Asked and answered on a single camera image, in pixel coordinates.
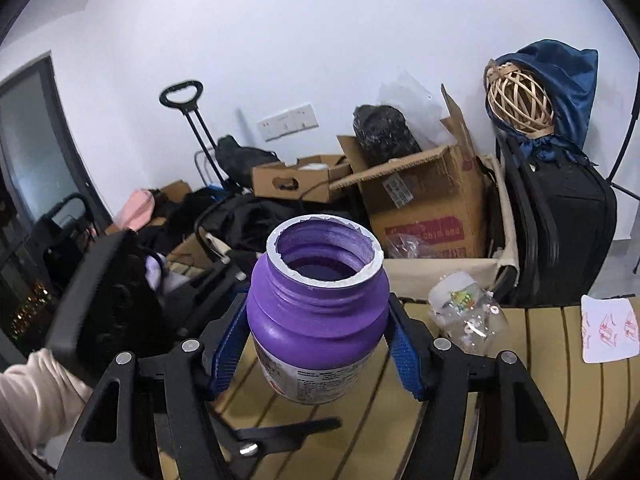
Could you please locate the black suitcase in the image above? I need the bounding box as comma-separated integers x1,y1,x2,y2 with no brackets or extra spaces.
497,132,619,308

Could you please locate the purple plastic cup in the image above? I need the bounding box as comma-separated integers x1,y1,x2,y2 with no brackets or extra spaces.
246,214,391,405

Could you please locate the large cardboard box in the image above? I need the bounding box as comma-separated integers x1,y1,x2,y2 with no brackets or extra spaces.
329,84,490,261

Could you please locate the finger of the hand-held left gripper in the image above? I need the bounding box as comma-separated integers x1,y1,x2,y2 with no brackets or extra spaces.
219,416,343,467
166,259,250,337

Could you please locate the black tripod leg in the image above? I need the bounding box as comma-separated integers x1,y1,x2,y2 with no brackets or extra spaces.
606,107,640,198

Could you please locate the beige canvas bag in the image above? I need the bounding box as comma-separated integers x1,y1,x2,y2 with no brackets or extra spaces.
384,154,522,303

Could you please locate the clear plastic sheet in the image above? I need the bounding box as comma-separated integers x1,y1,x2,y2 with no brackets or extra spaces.
376,69,443,153

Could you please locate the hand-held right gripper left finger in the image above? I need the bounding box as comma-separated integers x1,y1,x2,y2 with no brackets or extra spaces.
55,292,251,480

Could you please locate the small clear plastic bag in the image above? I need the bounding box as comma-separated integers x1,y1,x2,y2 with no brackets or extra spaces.
387,234,422,262

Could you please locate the black chair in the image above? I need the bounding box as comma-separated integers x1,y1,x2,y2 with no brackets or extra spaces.
29,192,103,286

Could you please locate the black plastic bag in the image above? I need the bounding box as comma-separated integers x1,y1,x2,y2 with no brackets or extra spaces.
352,104,422,167

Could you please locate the white card with red drawing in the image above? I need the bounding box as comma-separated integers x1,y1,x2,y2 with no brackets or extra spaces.
580,294,640,365

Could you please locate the person's left forearm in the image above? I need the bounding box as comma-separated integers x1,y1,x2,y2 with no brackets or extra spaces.
0,347,98,462

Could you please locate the black backpack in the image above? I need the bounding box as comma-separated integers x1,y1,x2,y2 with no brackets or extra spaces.
215,135,282,190

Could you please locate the clear plastic bag of trinkets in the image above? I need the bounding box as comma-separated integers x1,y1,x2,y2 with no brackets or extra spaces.
427,270,509,357

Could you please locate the dark blue satin cloth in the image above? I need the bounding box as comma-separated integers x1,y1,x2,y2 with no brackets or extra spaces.
484,39,599,167

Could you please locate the pink cloth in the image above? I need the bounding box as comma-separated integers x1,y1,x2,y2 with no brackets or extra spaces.
113,188,157,232

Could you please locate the woven rattan ball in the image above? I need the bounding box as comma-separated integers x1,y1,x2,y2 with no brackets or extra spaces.
483,59,555,136

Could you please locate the small cardboard box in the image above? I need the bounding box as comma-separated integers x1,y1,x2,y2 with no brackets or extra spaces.
251,154,353,204

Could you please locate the white wall socket panel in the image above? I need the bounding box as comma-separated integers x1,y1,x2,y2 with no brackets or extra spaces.
257,103,320,142

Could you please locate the white cloth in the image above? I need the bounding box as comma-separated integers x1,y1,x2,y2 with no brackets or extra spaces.
144,254,193,306

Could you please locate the black trolley handle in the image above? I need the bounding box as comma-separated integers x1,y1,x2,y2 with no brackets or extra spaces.
159,80,228,193

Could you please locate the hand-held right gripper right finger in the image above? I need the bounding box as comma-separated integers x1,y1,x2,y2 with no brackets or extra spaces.
384,292,581,480

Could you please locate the dark framed glass door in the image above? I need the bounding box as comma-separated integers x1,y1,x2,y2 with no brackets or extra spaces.
0,51,113,361

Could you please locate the black clothing pile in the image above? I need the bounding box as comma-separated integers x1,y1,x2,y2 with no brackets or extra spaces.
135,187,301,271

